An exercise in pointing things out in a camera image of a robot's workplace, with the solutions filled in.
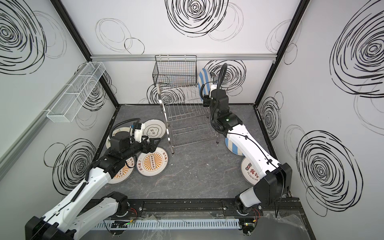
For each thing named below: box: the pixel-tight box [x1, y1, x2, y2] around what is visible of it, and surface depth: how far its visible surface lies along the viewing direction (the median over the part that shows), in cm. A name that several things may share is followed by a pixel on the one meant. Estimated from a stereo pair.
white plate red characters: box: [240, 156, 262, 186], surface depth 86 cm
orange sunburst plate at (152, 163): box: [136, 146, 169, 177], surface depth 90 cm
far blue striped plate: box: [225, 137, 245, 156], surface depth 98 cm
